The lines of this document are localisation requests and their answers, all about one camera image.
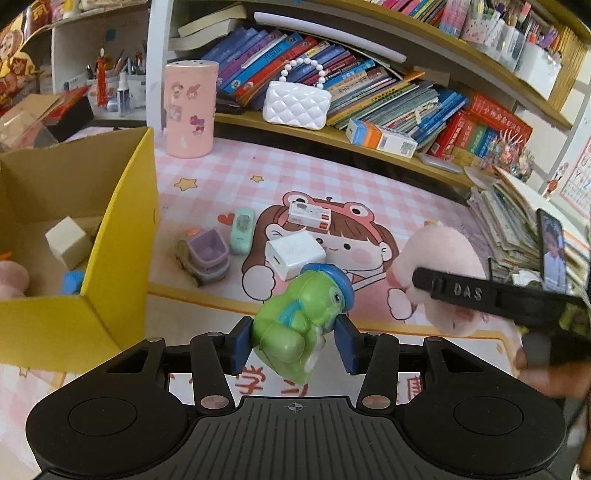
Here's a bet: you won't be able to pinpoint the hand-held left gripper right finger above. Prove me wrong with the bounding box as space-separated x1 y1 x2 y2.
335 314 491 411

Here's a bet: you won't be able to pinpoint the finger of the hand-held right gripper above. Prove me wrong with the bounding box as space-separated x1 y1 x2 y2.
412 267 587 320

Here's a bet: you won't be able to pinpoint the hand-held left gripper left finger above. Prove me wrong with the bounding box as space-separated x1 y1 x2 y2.
104 318 254 412

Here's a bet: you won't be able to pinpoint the green dinosaur toy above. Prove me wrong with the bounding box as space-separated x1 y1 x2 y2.
252 263 355 384

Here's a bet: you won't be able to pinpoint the pink plush pig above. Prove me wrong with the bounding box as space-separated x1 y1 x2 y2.
387 222 522 342

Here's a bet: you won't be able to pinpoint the purple toy car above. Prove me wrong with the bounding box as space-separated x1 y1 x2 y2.
174 228 232 288

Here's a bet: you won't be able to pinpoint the white charger block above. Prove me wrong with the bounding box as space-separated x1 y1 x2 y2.
264 231 326 281

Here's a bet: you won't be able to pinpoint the mint green toy bus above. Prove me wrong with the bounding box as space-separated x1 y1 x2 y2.
229 209 256 254

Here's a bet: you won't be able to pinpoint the small red white box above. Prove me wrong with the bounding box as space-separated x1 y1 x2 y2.
288 203 332 230

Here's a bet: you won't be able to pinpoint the yellow cardboard box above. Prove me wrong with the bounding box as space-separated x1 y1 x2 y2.
0 127 160 372

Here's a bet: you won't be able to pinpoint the blue block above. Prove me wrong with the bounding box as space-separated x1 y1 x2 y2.
62 271 86 296

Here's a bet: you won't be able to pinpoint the cream foam cube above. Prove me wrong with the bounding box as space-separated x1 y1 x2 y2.
45 216 93 271

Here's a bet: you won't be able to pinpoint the pink plush chick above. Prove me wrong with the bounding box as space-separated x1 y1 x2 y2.
0 251 29 298

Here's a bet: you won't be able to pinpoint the person's right hand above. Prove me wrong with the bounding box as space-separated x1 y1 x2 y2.
515 347 591 400

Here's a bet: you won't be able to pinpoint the pile of booklets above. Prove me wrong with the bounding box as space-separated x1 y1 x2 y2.
466 166 591 287

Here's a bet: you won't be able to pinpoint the black smartphone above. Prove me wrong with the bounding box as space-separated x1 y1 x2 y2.
536 208 571 294

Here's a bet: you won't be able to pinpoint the grey pencil case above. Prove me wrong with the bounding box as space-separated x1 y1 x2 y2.
418 152 462 174

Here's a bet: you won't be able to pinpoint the colourful figurine ornament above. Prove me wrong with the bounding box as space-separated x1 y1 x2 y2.
480 129 536 181

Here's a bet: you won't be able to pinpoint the pink cartoon desk mat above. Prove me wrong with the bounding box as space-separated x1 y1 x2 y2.
0 134 532 416

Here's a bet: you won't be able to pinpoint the orange white medicine box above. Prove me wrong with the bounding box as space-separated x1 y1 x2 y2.
345 119 419 159

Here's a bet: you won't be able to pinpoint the flat red book box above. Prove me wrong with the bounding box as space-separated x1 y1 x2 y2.
466 92 534 134

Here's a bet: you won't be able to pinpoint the row of colourful picture books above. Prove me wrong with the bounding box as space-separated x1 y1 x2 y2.
201 25 469 148

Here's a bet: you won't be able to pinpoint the white pen holder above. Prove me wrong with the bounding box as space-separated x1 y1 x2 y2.
515 41 561 100

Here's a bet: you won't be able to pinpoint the wooden bookshelf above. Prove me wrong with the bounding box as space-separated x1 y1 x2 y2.
145 0 591 199

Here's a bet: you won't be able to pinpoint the pink cylinder container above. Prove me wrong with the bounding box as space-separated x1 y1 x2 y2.
164 60 219 158

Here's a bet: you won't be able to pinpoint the white quilted handbag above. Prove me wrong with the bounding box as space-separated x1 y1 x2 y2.
263 58 331 131

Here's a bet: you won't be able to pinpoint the row of yellow books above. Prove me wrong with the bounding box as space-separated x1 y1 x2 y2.
549 23 587 116

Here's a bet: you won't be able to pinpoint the translucent pen holder with pens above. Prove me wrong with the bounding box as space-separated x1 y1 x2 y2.
462 0 529 70

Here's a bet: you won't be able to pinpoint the pen cup with pens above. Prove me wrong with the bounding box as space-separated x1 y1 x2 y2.
85 46 146 116

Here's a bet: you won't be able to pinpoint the row of tall shelf books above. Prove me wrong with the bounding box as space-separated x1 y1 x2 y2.
369 0 462 35

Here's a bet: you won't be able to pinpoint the white long board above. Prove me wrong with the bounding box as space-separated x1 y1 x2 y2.
254 11 407 64

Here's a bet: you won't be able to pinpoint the brown cardboard pieces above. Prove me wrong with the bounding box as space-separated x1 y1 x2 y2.
0 85 95 153

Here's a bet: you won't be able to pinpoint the stack of thick paperback books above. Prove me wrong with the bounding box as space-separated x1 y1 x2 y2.
168 2 247 51

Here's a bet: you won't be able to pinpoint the white side shelf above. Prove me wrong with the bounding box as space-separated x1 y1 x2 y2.
48 0 153 125

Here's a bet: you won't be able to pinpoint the red gold festive decoration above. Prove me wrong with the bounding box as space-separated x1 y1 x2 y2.
0 9 51 107

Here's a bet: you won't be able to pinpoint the cartoon wall sticker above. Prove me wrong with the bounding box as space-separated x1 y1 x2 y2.
542 161 571 199

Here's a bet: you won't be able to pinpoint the pink alphabet wall poster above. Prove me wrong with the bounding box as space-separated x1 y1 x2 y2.
558 138 591 204

